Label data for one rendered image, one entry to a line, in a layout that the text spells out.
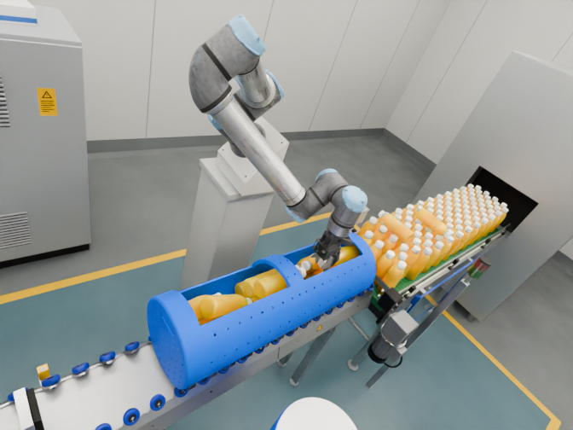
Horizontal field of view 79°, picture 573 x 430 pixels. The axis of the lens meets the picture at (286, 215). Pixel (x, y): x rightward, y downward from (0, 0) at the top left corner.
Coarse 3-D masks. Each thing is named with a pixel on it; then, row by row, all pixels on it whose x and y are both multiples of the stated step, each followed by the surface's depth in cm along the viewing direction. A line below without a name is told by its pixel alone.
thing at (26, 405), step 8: (16, 392) 85; (24, 392) 85; (32, 392) 86; (16, 400) 84; (24, 400) 84; (32, 400) 85; (16, 408) 82; (24, 408) 83; (32, 408) 84; (24, 416) 82; (32, 416) 83; (40, 416) 83; (24, 424) 81; (32, 424) 81; (40, 424) 84
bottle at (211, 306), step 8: (208, 296) 108; (216, 296) 109; (224, 296) 112; (232, 296) 115; (240, 296) 118; (200, 304) 109; (208, 304) 108; (216, 304) 106; (224, 304) 109; (232, 304) 112; (240, 304) 116; (248, 304) 122; (200, 312) 108; (208, 312) 107; (216, 312) 106; (224, 312) 109
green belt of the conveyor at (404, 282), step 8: (480, 240) 252; (456, 256) 226; (440, 264) 213; (448, 264) 215; (400, 280) 190; (408, 280) 192; (416, 280) 194; (424, 280) 196; (376, 288) 179; (400, 288) 185; (376, 296) 175; (376, 304) 175
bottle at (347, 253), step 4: (352, 244) 153; (344, 248) 148; (348, 248) 148; (352, 248) 150; (356, 248) 151; (340, 252) 145; (344, 252) 146; (348, 252) 147; (352, 252) 148; (356, 252) 150; (340, 256) 143; (344, 256) 145; (348, 256) 146; (352, 256) 148; (356, 256) 151; (340, 260) 143; (344, 260) 145; (348, 260) 147; (336, 264) 142
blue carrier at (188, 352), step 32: (288, 256) 149; (192, 288) 119; (224, 288) 131; (288, 288) 118; (320, 288) 126; (352, 288) 140; (160, 320) 102; (192, 320) 97; (224, 320) 102; (256, 320) 108; (288, 320) 118; (160, 352) 109; (192, 352) 95; (224, 352) 102; (192, 384) 100
